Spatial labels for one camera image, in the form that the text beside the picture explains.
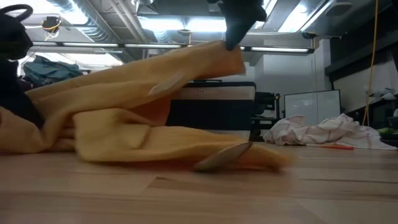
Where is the blue fabric basket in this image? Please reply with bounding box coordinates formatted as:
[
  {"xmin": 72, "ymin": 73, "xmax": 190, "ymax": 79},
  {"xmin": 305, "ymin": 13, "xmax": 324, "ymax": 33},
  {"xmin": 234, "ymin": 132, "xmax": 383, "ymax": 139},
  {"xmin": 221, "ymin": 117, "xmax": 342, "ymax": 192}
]
[{"xmin": 166, "ymin": 80, "xmax": 257, "ymax": 141}]

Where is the white checked towel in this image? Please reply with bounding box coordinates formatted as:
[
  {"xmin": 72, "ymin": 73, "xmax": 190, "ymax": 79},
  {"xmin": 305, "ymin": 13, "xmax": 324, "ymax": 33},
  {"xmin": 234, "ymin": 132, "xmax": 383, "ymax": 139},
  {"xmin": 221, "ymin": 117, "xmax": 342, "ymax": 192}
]
[{"xmin": 263, "ymin": 113, "xmax": 398, "ymax": 152}]

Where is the mustard yellow towel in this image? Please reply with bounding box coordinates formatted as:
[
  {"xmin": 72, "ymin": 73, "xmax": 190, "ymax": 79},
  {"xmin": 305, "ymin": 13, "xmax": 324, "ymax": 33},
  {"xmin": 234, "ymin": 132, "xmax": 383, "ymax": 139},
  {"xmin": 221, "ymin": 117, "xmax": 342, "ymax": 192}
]
[{"xmin": 0, "ymin": 39, "xmax": 295, "ymax": 172}]

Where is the LED light bar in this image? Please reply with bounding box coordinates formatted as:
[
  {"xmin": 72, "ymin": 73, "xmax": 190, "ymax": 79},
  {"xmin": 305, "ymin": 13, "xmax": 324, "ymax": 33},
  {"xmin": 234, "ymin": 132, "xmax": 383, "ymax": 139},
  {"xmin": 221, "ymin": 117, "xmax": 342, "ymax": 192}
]
[
  {"xmin": 124, "ymin": 43, "xmax": 182, "ymax": 49},
  {"xmin": 32, "ymin": 42, "xmax": 119, "ymax": 48},
  {"xmin": 250, "ymin": 46, "xmax": 309, "ymax": 53}
]

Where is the black equipment cart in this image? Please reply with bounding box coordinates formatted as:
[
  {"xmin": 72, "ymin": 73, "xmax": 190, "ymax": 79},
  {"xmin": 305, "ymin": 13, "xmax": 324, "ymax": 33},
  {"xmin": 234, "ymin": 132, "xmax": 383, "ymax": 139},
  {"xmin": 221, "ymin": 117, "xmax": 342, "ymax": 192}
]
[{"xmin": 251, "ymin": 91, "xmax": 282, "ymax": 141}]

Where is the white board panel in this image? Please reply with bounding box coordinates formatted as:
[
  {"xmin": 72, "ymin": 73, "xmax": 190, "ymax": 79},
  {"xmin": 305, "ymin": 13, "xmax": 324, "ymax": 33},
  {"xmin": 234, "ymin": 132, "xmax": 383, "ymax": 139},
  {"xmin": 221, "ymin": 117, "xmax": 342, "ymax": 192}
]
[{"xmin": 284, "ymin": 89, "xmax": 342, "ymax": 127}]

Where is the green cloth heap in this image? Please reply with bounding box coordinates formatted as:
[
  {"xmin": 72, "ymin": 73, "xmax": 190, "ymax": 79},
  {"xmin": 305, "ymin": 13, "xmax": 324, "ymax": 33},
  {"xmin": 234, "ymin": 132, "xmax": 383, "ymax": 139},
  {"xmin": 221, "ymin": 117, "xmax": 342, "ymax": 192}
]
[{"xmin": 22, "ymin": 55, "xmax": 84, "ymax": 87}]

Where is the yellow cable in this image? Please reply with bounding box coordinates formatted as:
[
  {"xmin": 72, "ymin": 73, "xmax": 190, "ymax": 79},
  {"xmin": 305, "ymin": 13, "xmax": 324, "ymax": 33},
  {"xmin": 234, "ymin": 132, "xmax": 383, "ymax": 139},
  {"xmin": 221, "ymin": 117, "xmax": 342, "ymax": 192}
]
[{"xmin": 361, "ymin": 0, "xmax": 379, "ymax": 127}]

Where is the spoon with orange handle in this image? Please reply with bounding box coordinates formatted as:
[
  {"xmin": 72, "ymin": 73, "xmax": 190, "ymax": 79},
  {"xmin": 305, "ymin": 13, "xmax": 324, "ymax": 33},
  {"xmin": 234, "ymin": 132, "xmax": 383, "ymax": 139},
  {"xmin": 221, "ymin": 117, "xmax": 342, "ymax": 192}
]
[{"xmin": 192, "ymin": 141, "xmax": 253, "ymax": 172}]

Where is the orange handled utensil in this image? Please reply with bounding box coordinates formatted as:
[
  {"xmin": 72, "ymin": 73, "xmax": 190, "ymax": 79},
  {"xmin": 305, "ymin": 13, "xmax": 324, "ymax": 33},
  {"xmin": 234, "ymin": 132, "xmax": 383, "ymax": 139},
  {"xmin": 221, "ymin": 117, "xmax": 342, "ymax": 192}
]
[{"xmin": 306, "ymin": 143, "xmax": 355, "ymax": 151}]

